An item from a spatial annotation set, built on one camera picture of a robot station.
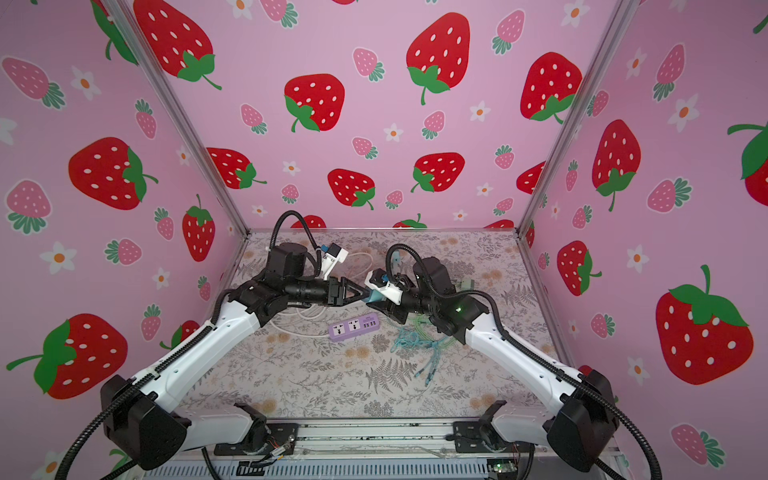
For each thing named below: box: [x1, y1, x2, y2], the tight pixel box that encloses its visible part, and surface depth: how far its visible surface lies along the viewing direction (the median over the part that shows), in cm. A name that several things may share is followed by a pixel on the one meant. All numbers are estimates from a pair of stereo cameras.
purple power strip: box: [328, 313, 381, 342], surface depth 93 cm
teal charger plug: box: [362, 289, 386, 303], surface depth 71 cm
